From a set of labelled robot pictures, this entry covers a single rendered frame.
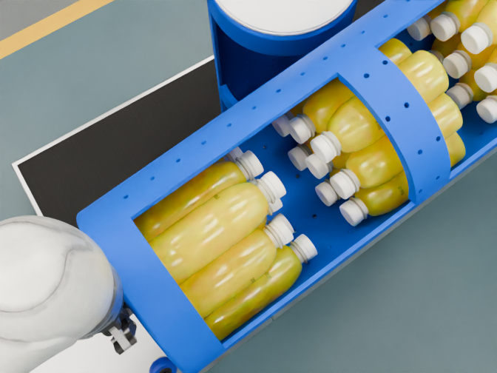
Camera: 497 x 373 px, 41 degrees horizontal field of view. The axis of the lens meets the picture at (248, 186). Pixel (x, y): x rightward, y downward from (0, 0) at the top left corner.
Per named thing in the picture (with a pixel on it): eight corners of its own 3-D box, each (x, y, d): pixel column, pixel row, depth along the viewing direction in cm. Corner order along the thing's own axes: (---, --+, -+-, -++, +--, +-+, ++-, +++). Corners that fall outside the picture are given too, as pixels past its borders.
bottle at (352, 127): (426, 85, 102) (325, 158, 99) (410, 44, 98) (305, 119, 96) (457, 95, 96) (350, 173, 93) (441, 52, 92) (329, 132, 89)
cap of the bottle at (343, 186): (335, 169, 99) (325, 176, 99) (346, 173, 96) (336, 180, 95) (347, 190, 100) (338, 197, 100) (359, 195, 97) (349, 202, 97)
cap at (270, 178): (268, 196, 95) (279, 189, 95) (279, 204, 92) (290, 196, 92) (256, 175, 94) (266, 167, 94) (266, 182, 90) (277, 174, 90)
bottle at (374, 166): (424, 86, 103) (324, 159, 100) (451, 89, 96) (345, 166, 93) (444, 126, 105) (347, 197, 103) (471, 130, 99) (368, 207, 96)
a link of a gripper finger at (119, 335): (104, 300, 73) (131, 340, 71) (114, 305, 78) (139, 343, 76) (86, 313, 72) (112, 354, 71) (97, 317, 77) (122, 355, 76)
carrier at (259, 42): (218, 96, 205) (231, 184, 198) (192, -92, 121) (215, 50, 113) (309, 83, 206) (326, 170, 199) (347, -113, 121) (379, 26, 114)
